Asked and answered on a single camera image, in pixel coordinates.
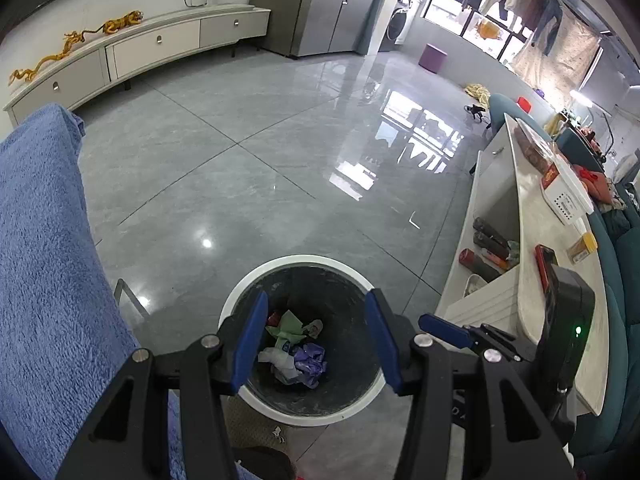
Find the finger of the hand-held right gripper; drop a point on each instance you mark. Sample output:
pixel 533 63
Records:
pixel 445 332

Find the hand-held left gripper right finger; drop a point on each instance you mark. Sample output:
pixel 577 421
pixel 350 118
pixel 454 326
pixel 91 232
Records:
pixel 382 345

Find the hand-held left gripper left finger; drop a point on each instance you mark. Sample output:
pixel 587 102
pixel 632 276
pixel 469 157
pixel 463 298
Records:
pixel 247 345

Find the white plastic bag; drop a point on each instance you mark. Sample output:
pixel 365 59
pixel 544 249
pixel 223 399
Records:
pixel 277 362

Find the red wrapper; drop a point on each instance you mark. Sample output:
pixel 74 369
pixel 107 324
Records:
pixel 275 319

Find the green wrapper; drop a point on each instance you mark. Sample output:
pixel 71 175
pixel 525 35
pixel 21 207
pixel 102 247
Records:
pixel 287 327

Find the purple wrapper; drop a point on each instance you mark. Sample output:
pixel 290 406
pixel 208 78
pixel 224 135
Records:
pixel 310 362

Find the round white-rimmed trash bin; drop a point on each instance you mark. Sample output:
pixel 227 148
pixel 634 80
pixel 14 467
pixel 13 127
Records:
pixel 330 290

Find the red phone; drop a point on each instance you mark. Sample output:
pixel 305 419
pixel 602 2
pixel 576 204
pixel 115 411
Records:
pixel 545 265

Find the red capped can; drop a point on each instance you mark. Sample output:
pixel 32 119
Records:
pixel 475 260

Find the dark cylindrical bottle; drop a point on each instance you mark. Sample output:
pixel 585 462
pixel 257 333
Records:
pixel 487 246
pixel 490 230

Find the orange juice bottle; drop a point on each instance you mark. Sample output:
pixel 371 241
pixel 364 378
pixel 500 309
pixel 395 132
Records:
pixel 584 245

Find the marble coffee table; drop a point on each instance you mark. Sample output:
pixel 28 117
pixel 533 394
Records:
pixel 530 220

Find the white perforated basket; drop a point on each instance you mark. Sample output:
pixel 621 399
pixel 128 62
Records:
pixel 567 200

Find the orange red cloth pile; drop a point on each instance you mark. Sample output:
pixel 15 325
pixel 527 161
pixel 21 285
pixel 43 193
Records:
pixel 597 187

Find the blue fleece blanket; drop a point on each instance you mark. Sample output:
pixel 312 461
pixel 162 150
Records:
pixel 45 260

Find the small red object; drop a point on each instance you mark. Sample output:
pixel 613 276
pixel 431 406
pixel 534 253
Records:
pixel 524 103

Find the yellow cloth heap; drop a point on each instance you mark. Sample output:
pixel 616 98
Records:
pixel 477 93

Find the purple stool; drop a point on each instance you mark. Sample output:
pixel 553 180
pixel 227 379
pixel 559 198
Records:
pixel 433 57

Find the floral hanging cloth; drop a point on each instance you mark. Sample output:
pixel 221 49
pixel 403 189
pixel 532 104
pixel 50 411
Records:
pixel 560 55

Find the orange hanging garment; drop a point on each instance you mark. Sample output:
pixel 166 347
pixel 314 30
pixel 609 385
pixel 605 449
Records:
pixel 487 30

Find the white television cabinet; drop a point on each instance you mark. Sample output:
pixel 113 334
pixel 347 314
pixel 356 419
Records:
pixel 150 50

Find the grey washing machine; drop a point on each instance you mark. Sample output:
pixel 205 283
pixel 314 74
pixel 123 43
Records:
pixel 400 17

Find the black framed window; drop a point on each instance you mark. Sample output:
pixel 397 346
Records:
pixel 450 10

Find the grey double-door fridge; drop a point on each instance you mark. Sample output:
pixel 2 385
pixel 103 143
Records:
pixel 320 5

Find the golden tiger figurine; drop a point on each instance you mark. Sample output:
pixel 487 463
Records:
pixel 122 22

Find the golden dragon figurine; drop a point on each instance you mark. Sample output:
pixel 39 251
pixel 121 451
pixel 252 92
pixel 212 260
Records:
pixel 50 57

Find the metal frame leg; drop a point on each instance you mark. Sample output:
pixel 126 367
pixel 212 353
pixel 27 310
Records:
pixel 132 297

